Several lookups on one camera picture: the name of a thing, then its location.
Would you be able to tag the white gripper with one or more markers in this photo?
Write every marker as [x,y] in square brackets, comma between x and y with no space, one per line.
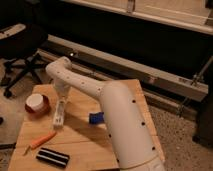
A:
[62,90]

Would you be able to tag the white lotion bottle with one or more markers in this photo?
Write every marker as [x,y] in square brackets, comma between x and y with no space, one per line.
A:
[59,115]

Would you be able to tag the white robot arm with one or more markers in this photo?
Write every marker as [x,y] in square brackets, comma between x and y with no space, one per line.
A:
[132,142]

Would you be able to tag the blue sponge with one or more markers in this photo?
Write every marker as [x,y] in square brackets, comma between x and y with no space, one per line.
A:
[96,118]

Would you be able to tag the orange carrot peeler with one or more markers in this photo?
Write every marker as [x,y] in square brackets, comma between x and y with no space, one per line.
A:
[39,141]

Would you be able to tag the black white striped block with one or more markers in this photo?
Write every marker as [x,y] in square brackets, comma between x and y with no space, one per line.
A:
[53,157]

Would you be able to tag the black office chair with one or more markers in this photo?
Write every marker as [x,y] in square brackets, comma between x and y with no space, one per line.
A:
[18,45]

